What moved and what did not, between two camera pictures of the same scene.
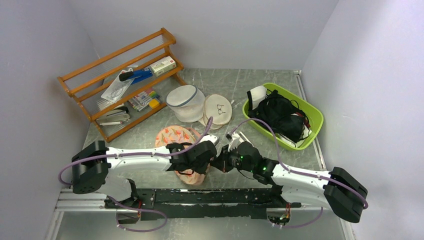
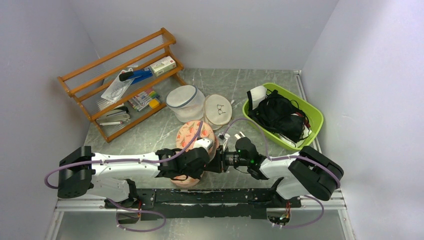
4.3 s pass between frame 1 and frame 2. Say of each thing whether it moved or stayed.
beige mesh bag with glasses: stayed
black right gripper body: stayed
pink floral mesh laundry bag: moved
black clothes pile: stayed
